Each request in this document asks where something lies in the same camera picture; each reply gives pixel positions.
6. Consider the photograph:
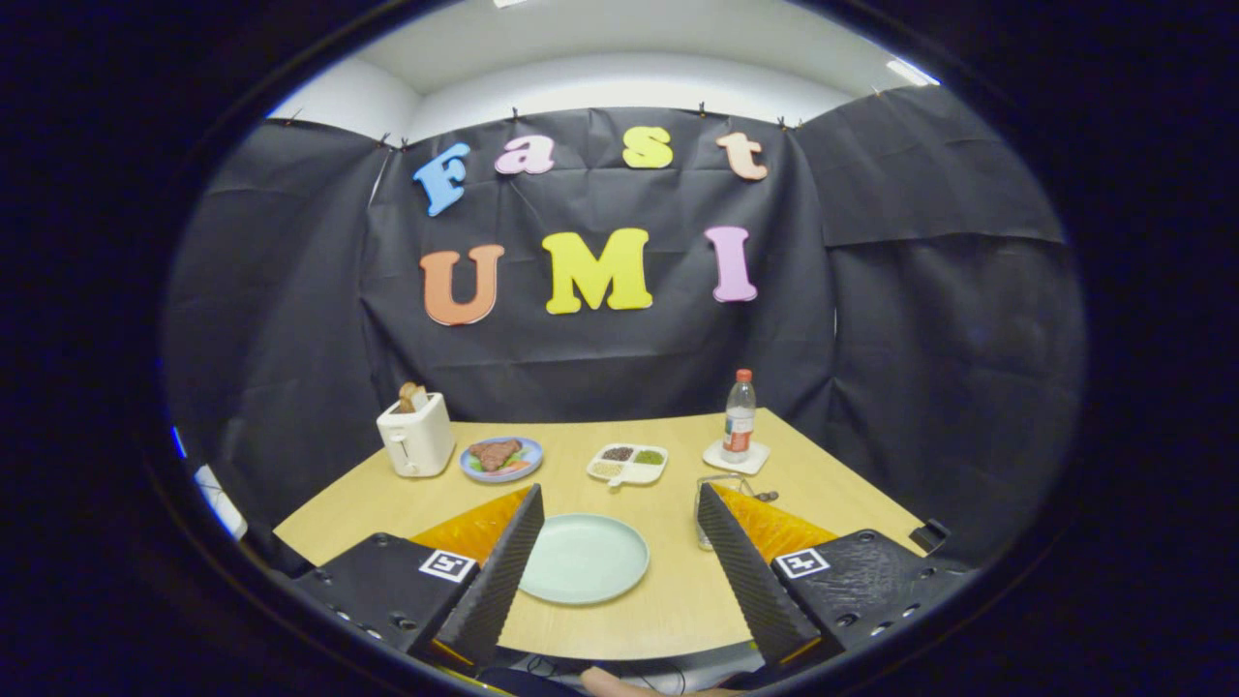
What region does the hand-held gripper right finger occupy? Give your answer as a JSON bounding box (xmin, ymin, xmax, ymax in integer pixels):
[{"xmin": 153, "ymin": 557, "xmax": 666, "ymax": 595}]
[{"xmin": 695, "ymin": 481, "xmax": 974, "ymax": 669}]

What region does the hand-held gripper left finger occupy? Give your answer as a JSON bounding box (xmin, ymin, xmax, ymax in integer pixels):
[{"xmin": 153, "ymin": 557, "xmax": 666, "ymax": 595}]
[{"xmin": 290, "ymin": 483, "xmax": 546, "ymax": 674}]

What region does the pale green round plate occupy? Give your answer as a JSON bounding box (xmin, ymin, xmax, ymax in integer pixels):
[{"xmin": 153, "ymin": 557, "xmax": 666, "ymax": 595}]
[{"xmin": 518, "ymin": 513, "xmax": 651, "ymax": 606}]

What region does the blue oval plate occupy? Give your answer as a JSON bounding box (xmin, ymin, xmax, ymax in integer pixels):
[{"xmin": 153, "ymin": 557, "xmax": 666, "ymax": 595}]
[{"xmin": 459, "ymin": 437, "xmax": 545, "ymax": 484}]

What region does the brown steak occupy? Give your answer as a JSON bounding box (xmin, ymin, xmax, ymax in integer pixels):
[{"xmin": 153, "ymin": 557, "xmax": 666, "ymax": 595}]
[{"xmin": 469, "ymin": 439, "xmax": 522, "ymax": 472}]

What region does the white square coaster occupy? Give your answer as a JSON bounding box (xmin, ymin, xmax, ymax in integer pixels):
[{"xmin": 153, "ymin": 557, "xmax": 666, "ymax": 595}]
[{"xmin": 702, "ymin": 439, "xmax": 771, "ymax": 475}]

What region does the white divided dish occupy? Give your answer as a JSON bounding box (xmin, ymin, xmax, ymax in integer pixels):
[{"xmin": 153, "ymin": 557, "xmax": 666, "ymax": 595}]
[{"xmin": 586, "ymin": 442, "xmax": 670, "ymax": 488}]

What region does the white toaster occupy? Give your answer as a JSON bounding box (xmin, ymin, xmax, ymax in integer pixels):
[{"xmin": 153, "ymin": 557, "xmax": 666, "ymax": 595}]
[{"xmin": 376, "ymin": 391, "xmax": 457, "ymax": 478}]

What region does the clear plastic water bottle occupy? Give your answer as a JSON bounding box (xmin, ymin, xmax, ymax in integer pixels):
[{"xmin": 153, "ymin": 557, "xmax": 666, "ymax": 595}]
[{"xmin": 721, "ymin": 368, "xmax": 758, "ymax": 464}]

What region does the black backdrop cloth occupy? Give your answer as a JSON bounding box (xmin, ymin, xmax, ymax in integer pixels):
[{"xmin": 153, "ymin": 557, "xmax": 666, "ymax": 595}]
[{"xmin": 160, "ymin": 85, "xmax": 1087, "ymax": 572}]

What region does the white panel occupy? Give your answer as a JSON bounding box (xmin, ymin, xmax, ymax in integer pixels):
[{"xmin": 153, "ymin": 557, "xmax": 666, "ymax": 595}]
[{"xmin": 194, "ymin": 465, "xmax": 248, "ymax": 540}]

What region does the metal wire cutlery basket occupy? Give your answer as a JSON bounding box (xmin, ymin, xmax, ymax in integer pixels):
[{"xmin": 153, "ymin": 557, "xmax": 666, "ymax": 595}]
[{"xmin": 694, "ymin": 473, "xmax": 756, "ymax": 553}]

